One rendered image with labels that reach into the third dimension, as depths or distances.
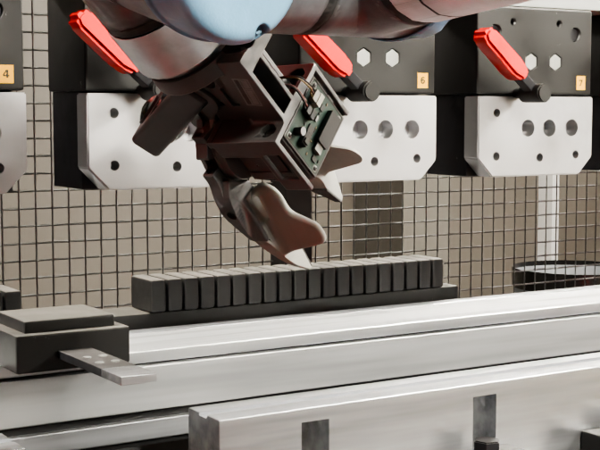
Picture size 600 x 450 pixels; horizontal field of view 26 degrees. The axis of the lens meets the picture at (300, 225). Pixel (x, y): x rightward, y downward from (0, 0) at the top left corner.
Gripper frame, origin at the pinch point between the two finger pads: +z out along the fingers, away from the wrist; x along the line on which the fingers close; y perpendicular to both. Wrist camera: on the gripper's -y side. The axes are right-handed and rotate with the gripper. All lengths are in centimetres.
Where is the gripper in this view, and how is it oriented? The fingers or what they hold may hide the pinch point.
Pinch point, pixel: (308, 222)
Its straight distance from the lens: 100.5
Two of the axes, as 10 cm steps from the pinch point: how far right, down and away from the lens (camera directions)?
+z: 4.8, 6.0, 6.4
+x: 3.8, -8.0, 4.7
